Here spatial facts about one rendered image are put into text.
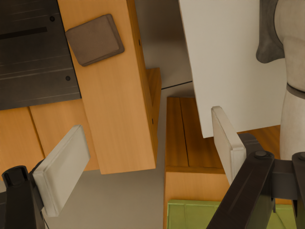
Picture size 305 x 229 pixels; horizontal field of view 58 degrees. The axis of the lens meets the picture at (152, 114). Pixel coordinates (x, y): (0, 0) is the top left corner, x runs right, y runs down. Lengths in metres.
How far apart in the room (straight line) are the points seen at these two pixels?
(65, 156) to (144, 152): 0.49
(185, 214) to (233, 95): 0.36
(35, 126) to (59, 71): 0.17
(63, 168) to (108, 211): 1.78
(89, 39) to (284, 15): 0.35
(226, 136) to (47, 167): 0.10
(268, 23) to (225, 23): 0.08
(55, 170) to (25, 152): 0.60
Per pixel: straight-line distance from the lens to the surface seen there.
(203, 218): 0.81
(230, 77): 0.62
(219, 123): 0.18
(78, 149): 0.21
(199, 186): 0.84
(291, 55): 0.49
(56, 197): 0.17
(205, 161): 0.88
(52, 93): 0.66
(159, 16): 1.49
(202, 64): 0.61
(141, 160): 0.67
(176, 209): 0.83
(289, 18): 0.49
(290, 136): 0.51
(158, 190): 1.81
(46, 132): 0.72
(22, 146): 0.77
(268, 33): 0.60
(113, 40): 0.57
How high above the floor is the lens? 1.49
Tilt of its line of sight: 70 degrees down
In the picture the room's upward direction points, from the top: 171 degrees counter-clockwise
